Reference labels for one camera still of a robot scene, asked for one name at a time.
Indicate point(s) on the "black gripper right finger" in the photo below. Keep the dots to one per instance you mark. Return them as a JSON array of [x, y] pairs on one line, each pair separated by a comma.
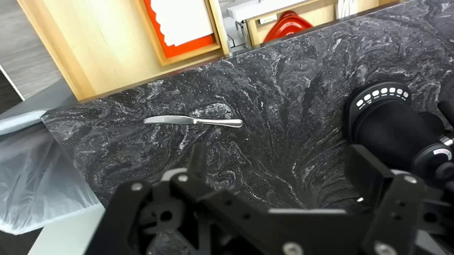
[[369, 176]]

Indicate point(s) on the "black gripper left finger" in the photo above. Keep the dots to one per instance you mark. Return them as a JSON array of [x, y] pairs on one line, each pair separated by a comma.
[[197, 164]]

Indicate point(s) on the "silver table knife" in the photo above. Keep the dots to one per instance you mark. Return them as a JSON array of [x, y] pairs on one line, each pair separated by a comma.
[[180, 120]]

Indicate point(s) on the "open wooden drawer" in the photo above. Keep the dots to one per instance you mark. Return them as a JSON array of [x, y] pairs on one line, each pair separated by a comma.
[[267, 21], [105, 46]]

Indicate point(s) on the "orange tray with white liner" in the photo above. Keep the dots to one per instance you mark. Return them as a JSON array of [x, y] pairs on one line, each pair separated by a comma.
[[180, 26]]

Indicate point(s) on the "red plastic container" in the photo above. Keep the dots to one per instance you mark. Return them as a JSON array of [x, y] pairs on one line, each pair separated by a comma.
[[288, 23]]

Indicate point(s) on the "clear plastic bag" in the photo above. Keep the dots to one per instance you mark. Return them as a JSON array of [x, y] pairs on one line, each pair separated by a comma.
[[39, 184]]

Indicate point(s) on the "white utensils in drawer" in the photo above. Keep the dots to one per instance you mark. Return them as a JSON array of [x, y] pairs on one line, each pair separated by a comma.
[[346, 8]]

